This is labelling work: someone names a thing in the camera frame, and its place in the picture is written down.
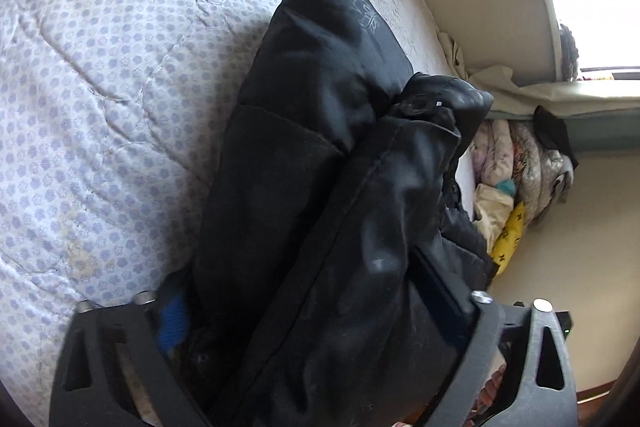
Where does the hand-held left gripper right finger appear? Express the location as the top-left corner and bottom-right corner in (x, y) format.
(412, 247), (579, 427)

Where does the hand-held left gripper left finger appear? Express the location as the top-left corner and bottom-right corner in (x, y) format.
(50, 291), (211, 427)

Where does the black jacket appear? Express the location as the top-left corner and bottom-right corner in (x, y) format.
(177, 0), (501, 427)

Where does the grey beige striped blanket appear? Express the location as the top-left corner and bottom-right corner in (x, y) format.
(520, 147), (576, 225)

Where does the colourful floral blanket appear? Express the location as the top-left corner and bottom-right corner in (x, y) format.
(472, 119), (542, 198)

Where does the small black cloth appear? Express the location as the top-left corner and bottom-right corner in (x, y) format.
(532, 106), (581, 168)

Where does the beige bed sheet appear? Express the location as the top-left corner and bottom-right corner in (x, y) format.
(350, 0), (556, 110)

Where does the white patterned bed quilt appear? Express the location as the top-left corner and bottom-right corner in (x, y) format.
(0, 0), (476, 427)

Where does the dark windowsill object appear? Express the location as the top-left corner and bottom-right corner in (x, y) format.
(557, 23), (581, 82)

